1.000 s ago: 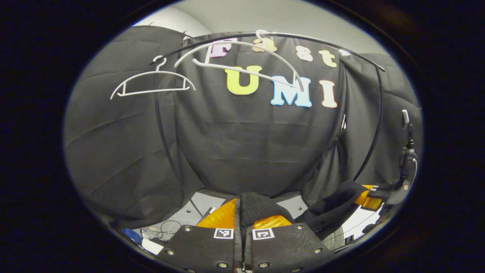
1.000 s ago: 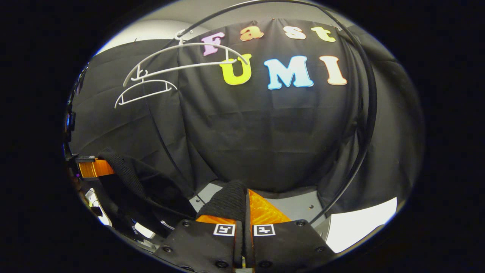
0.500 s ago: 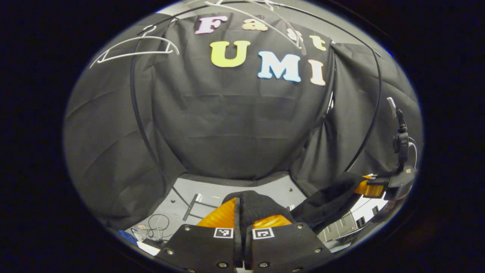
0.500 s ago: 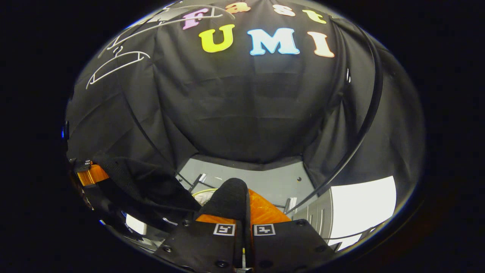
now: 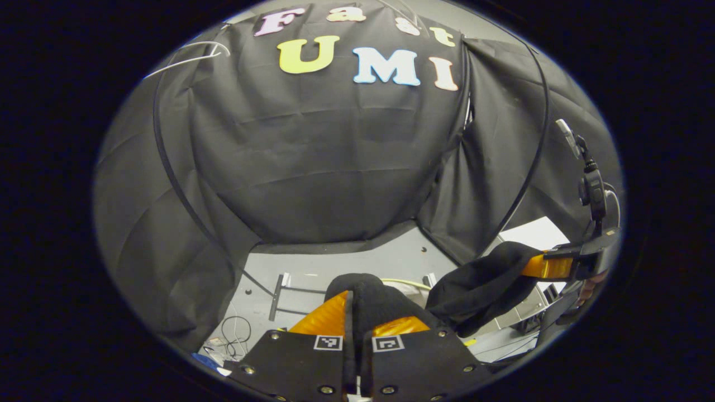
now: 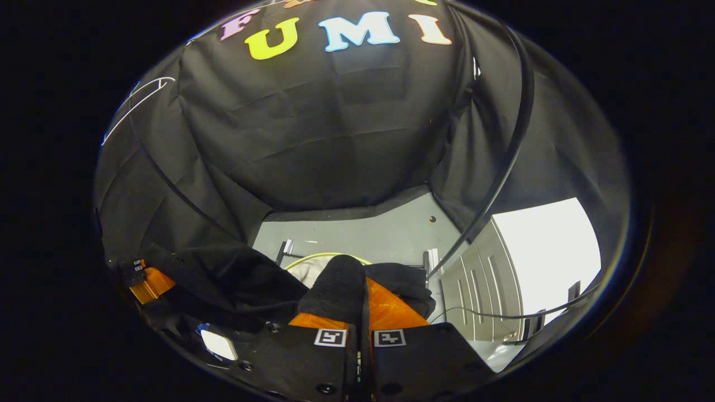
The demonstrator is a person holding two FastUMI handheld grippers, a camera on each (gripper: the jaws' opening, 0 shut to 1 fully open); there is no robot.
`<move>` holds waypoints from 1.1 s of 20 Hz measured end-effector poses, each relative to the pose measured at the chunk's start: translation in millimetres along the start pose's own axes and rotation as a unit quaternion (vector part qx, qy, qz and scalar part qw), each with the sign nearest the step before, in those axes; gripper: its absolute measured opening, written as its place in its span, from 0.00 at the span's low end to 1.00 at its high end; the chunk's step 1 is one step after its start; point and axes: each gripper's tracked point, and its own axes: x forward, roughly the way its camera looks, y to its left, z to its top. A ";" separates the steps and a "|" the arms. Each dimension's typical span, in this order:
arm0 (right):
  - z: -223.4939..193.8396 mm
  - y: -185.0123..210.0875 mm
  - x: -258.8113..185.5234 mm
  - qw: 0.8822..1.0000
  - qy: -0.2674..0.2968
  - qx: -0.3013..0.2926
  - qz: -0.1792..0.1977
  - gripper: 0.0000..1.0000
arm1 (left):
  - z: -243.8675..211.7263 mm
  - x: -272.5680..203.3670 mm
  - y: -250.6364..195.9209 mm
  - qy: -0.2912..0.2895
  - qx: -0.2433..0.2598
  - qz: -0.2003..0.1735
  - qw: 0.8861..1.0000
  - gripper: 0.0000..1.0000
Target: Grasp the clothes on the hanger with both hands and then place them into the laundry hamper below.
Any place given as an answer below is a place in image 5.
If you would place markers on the white flat board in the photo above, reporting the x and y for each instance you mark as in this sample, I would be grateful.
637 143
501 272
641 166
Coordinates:
536 234

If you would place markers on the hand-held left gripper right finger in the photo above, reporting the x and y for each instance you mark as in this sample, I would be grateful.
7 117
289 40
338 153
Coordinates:
424 363

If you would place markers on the black metal clothes rack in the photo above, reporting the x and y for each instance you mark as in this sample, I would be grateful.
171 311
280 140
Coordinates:
167 162

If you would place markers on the black jacket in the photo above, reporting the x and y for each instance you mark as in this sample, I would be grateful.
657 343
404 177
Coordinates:
480 285

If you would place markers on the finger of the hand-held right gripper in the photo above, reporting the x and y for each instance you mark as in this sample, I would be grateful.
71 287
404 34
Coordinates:
550 267

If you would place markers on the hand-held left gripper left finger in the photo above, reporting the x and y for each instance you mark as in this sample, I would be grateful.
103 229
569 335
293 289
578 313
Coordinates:
296 368

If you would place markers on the white plastic hanger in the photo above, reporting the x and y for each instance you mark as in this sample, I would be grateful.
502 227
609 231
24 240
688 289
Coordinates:
167 71

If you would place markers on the black backdrop cloth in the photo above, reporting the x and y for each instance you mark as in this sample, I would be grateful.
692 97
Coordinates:
307 167

